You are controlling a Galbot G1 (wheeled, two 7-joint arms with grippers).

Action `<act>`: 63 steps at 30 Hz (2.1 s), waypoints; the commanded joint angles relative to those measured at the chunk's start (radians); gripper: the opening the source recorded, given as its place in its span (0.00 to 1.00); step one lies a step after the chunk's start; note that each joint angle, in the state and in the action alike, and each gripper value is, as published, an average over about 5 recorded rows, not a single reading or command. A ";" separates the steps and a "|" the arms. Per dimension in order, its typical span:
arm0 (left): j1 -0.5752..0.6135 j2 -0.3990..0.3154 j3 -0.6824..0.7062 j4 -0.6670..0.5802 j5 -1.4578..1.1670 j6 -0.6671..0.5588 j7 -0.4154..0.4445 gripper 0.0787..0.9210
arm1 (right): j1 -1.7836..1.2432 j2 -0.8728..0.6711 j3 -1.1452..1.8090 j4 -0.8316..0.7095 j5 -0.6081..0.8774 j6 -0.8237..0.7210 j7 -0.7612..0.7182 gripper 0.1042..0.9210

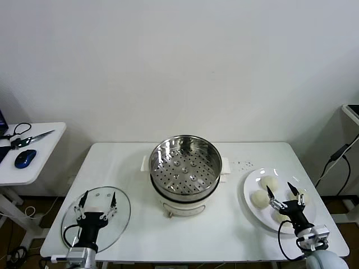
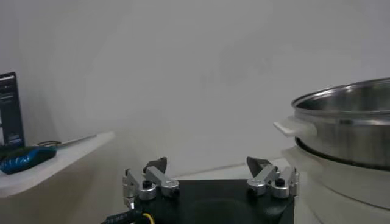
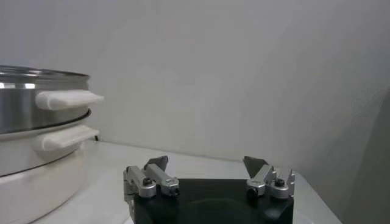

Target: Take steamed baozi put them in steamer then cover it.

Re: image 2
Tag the white electric pot base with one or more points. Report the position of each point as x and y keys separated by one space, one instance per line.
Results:
x=335 y=182

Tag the stainless steel steamer basket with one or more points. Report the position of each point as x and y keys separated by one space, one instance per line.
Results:
x=350 y=143

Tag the white side table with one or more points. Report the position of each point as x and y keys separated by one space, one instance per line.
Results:
x=45 y=172

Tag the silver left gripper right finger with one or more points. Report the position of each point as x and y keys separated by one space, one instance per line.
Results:
x=265 y=175

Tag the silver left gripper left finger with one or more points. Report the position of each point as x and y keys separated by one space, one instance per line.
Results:
x=152 y=176

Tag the blue computer mouse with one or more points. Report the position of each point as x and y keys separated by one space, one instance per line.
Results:
x=24 y=159

